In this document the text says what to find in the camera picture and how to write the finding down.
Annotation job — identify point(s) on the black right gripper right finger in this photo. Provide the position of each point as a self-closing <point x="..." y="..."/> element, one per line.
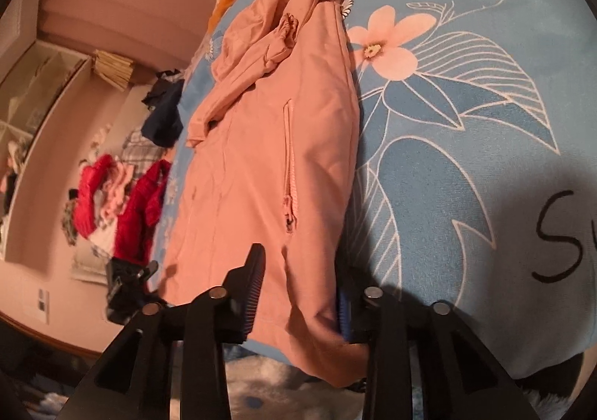
<point x="431" y="347"/>

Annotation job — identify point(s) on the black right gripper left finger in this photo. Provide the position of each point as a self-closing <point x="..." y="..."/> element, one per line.
<point x="132" y="379"/>

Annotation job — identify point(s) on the pink hooded jacket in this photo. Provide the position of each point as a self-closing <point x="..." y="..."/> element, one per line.
<point x="272" y="150"/>

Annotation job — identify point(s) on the red garment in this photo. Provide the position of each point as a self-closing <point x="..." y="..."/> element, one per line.
<point x="137" y="224"/>

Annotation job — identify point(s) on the light pink garment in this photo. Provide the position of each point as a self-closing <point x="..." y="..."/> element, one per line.
<point x="109" y="203"/>

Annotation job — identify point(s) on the plaid shirt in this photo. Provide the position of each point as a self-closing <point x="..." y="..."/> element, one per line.
<point x="140" y="152"/>

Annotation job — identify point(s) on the navy blue garment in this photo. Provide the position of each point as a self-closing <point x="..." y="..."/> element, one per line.
<point x="163" y="125"/>

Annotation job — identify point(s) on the white wardrobe shelf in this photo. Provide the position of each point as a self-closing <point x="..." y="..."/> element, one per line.
<point x="35" y="95"/>

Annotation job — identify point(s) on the blue floral bed sheet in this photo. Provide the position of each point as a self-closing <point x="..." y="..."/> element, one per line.
<point x="475" y="171"/>

